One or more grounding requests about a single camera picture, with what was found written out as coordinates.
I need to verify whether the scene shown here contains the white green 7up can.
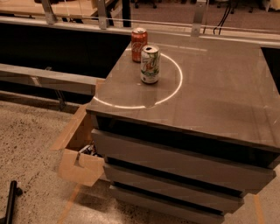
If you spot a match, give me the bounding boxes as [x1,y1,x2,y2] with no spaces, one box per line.
[141,45,160,84]

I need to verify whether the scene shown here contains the red soda can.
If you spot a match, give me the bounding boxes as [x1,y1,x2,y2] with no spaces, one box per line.
[131,27,148,62]

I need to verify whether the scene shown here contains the grey drawer cabinet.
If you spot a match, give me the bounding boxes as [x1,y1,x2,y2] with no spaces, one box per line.
[87,32,280,224]

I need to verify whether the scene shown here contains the open cardboard box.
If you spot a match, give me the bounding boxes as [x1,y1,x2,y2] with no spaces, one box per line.
[50,103,104,186]

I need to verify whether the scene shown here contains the black metal leg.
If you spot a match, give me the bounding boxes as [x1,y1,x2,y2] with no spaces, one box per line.
[0,180,23,224]

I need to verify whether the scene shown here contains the metal railing frame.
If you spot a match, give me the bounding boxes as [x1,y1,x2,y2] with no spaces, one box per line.
[0,0,280,46]

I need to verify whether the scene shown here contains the black hanging cables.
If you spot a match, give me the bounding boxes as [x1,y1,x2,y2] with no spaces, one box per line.
[212,0,235,35]

